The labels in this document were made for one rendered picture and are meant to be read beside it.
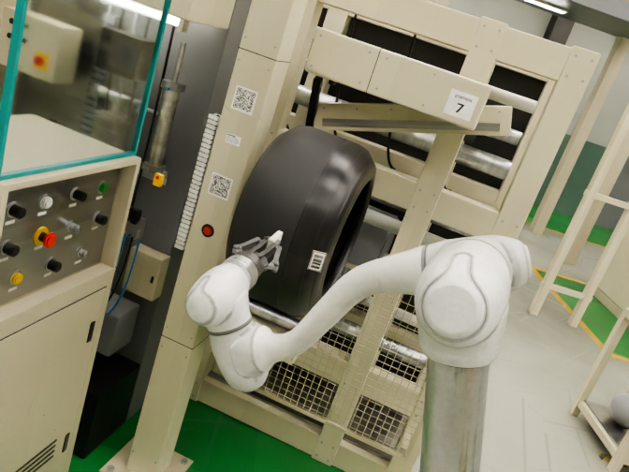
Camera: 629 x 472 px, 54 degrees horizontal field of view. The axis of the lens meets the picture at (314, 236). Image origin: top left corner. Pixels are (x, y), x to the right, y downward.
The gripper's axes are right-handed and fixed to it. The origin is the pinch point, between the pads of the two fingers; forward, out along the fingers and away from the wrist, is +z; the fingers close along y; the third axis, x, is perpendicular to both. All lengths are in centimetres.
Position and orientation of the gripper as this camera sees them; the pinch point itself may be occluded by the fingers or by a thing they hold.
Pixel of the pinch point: (274, 240)
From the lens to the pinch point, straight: 163.7
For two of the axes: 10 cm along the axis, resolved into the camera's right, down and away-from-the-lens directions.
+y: -9.1, -3.7, 1.8
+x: -2.7, 8.6, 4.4
